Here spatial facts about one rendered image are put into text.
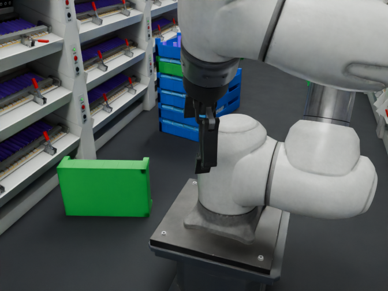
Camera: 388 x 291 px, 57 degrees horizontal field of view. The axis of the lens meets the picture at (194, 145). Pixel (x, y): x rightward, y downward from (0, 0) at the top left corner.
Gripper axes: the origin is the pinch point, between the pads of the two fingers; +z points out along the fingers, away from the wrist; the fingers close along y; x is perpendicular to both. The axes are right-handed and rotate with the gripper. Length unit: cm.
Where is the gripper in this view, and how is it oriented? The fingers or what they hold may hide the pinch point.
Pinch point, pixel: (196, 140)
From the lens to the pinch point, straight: 73.4
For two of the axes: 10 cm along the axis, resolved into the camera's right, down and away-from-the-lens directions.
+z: -0.8, 5.3, 8.4
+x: 9.8, -1.0, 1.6
